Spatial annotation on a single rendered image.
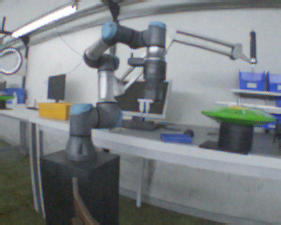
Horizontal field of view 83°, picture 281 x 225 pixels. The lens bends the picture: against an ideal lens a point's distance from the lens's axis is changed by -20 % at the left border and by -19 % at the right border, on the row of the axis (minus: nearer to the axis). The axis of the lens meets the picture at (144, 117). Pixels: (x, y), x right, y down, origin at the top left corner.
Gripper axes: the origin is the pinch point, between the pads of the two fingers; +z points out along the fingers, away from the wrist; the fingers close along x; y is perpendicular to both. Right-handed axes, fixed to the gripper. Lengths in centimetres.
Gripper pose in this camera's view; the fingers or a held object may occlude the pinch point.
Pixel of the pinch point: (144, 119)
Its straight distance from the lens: 63.6
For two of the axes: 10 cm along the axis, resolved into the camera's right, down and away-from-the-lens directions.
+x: 3.2, -0.6, 9.4
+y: 9.4, 0.9, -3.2
